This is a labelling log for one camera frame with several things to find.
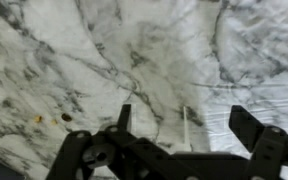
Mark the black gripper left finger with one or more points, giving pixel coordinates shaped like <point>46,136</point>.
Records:
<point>127,146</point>

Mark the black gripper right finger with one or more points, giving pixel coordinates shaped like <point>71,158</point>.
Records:
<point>267,146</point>

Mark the dark brown crumb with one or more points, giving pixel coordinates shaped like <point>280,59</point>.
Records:
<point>66,117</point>

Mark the yellow crumb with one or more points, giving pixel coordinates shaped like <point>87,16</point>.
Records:
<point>38,118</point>

